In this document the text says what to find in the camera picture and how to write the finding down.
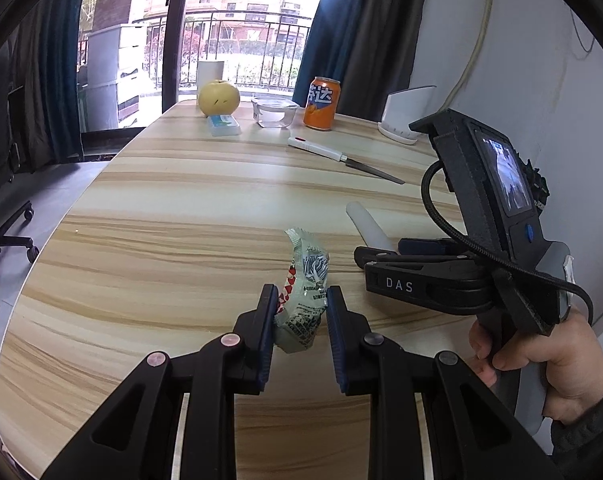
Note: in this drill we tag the yellow apple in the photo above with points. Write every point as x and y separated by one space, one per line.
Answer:
218 97

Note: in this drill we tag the white plastic stand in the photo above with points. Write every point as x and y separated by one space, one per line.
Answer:
406 110

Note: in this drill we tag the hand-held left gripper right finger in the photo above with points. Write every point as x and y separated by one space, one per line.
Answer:
337 340

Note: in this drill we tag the blue curtain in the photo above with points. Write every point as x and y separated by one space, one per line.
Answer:
56 85
331 35

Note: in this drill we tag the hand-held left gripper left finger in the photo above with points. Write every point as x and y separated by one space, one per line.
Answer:
266 340

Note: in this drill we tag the blue tissue pack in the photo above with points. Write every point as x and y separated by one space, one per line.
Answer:
224 125

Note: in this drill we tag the grey curtain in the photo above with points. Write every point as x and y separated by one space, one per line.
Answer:
386 35

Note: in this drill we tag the clear glass container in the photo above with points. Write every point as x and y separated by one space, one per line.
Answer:
274 112

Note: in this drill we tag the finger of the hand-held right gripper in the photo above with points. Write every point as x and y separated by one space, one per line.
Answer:
426 246
381 258

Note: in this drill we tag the silver snack wrapper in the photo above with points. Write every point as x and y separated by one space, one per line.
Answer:
306 280

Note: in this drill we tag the white plastic tube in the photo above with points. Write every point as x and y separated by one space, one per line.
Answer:
366 225

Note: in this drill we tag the black window frame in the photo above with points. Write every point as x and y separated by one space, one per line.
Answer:
176 35

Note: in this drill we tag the white paper cup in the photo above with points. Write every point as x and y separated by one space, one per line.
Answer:
210 70

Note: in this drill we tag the person's right hand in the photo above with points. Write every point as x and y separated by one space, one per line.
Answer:
576 365

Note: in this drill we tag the orange soda can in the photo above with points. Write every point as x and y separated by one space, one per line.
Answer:
321 105

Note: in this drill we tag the black office chair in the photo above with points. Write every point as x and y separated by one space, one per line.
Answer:
6 237

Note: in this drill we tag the white balcony cabinet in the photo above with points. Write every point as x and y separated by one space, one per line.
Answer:
116 70

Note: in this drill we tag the black balcony railing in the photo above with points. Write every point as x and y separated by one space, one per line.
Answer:
261 35

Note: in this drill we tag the person's right forearm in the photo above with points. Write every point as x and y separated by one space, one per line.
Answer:
586 440

